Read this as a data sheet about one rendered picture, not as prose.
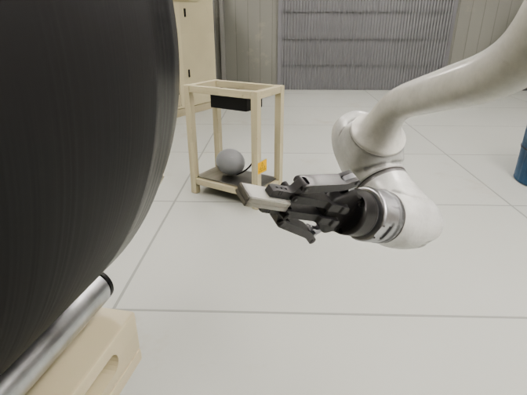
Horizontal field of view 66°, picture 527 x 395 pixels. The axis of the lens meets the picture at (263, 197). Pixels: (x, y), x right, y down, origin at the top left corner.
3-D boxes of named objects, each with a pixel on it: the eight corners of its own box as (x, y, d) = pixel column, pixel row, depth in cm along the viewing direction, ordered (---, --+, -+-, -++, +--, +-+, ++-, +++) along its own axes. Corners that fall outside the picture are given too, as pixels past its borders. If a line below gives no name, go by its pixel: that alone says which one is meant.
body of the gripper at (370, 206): (391, 208, 60) (353, 201, 54) (357, 248, 64) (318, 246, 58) (362, 178, 65) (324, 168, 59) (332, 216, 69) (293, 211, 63)
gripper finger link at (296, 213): (328, 203, 62) (323, 209, 63) (273, 195, 55) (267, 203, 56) (342, 220, 60) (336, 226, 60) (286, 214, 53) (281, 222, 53)
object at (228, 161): (257, 210, 279) (256, 92, 247) (191, 192, 308) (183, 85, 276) (282, 193, 306) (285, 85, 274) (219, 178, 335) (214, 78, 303)
